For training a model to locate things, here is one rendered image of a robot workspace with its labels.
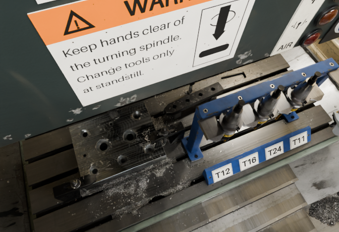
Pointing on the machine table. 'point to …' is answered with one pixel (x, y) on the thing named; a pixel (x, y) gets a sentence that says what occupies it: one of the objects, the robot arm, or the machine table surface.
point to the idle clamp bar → (193, 100)
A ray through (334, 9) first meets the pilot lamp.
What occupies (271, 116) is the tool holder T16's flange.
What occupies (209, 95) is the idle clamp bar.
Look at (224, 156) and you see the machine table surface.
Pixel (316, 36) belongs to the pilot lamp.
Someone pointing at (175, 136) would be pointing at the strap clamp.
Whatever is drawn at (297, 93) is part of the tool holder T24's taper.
